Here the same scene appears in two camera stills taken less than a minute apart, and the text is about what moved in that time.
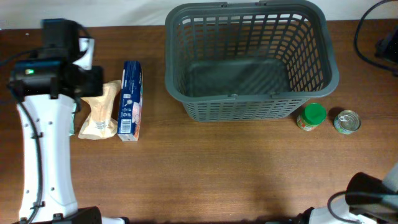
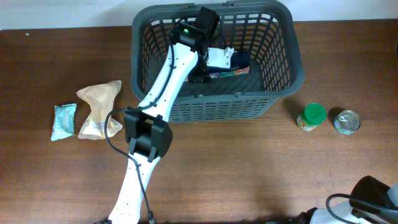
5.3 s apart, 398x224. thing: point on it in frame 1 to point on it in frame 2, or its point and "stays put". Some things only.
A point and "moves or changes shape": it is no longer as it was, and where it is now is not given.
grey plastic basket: [249, 60] moves or changes shape
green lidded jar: [313, 116] stays put
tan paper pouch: [100, 124] stays put
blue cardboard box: [131, 102] to [240, 65]
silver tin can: [347, 122] stays put
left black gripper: [98, 76] to [198, 73]
